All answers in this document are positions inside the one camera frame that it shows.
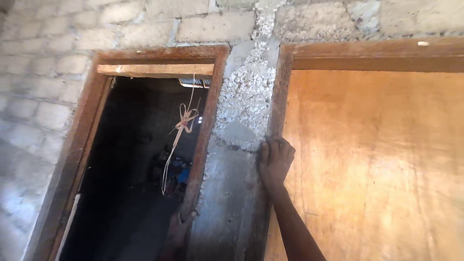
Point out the knotted beige straw strip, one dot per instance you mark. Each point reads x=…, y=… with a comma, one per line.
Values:
x=186, y=119

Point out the person's right thumb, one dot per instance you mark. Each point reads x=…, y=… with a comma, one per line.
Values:
x=265, y=153

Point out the person's right forearm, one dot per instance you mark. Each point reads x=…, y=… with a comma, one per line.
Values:
x=295, y=226

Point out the brown frame around plywood panel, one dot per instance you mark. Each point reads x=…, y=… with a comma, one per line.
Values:
x=280, y=94

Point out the person's left thumb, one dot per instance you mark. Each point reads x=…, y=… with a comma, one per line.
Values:
x=190, y=218

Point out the light wooden crossbar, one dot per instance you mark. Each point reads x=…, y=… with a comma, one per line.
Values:
x=156, y=70

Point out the person's left hand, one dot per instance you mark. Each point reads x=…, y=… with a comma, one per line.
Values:
x=177, y=229

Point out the orange-brown plywood door panel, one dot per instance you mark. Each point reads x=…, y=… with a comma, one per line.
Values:
x=377, y=152

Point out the corrugated metal sheet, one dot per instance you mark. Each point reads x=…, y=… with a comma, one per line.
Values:
x=195, y=82

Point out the reddish-brown wooden door frame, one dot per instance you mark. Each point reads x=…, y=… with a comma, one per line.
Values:
x=201, y=163

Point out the pile of household clutter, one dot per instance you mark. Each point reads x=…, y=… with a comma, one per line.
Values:
x=176, y=172

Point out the person's right hand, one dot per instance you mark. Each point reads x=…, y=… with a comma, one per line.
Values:
x=277, y=168

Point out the person's right fingers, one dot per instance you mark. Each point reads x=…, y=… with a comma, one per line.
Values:
x=283, y=147

